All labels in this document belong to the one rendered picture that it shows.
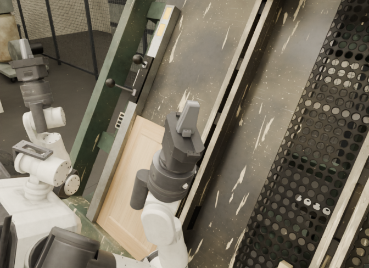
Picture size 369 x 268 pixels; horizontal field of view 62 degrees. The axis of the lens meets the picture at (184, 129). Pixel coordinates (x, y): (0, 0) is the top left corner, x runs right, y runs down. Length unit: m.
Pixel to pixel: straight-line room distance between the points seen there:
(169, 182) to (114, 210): 0.76
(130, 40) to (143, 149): 0.53
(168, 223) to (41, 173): 0.33
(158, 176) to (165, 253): 0.25
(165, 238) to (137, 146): 0.63
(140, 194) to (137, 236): 0.58
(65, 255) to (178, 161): 0.29
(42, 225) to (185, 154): 0.40
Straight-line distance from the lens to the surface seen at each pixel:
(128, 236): 1.26
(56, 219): 0.79
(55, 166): 0.78
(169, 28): 1.31
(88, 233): 1.39
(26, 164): 0.83
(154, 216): 0.64
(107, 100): 1.48
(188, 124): 0.54
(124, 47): 1.47
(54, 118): 1.09
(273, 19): 1.06
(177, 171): 0.56
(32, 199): 0.85
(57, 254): 0.69
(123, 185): 1.29
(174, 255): 0.78
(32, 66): 1.08
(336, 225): 0.84
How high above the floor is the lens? 1.85
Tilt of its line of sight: 29 degrees down
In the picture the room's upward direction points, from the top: straight up
